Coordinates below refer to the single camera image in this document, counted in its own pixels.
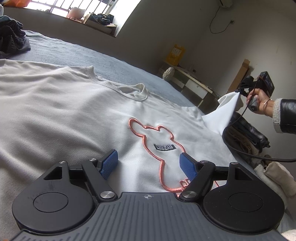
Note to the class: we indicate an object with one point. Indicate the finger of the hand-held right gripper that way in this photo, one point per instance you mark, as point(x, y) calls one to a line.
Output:
point(242, 93)

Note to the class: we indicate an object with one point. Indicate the pink bowl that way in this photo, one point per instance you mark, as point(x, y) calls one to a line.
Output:
point(75, 13)

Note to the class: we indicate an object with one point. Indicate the folded cream garment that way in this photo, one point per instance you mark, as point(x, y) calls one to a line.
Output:
point(282, 178)
point(260, 172)

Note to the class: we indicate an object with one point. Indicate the window grille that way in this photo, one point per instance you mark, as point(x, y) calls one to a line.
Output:
point(60, 10)

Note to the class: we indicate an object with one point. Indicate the long cardboard box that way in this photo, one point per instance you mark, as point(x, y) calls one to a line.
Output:
point(239, 76)

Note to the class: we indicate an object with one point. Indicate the person's right hand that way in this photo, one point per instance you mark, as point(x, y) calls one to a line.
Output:
point(266, 106)

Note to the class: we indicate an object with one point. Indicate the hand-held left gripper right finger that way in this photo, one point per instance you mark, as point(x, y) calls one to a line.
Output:
point(187, 165)

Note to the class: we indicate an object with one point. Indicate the cream carved bedpost finial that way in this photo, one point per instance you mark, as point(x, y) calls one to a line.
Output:
point(168, 73)

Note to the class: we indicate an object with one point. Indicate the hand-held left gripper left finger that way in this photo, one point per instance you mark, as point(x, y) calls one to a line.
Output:
point(109, 163)

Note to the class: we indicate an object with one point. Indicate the folded beige cloth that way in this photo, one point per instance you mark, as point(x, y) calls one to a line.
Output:
point(245, 144)

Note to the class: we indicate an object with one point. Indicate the white desk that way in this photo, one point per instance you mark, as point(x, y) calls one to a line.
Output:
point(194, 87)

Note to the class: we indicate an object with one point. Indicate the dark clothes pile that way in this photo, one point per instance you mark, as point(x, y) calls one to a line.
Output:
point(103, 19)

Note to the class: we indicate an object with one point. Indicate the light blue garment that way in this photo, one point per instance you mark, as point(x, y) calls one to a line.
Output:
point(9, 19)

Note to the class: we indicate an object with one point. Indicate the white sweatshirt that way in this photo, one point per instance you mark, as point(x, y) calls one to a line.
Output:
point(69, 115)

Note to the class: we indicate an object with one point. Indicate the orange bag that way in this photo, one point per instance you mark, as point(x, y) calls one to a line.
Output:
point(19, 2)

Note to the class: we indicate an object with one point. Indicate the yellow box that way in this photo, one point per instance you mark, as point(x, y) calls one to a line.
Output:
point(176, 54)

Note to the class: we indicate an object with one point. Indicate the black garment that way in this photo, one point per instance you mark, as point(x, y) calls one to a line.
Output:
point(11, 37)

